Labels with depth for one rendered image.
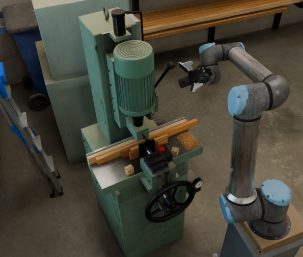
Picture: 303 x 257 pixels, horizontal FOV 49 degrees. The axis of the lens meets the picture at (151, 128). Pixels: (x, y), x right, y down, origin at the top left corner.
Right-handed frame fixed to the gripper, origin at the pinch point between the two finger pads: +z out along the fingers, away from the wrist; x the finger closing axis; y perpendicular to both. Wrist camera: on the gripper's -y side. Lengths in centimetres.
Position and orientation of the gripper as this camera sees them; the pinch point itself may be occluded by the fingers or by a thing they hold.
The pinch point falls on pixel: (184, 77)
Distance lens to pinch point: 160.8
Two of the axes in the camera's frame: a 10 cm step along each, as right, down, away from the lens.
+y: 7.6, -4.0, -5.1
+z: -5.1, 1.2, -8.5
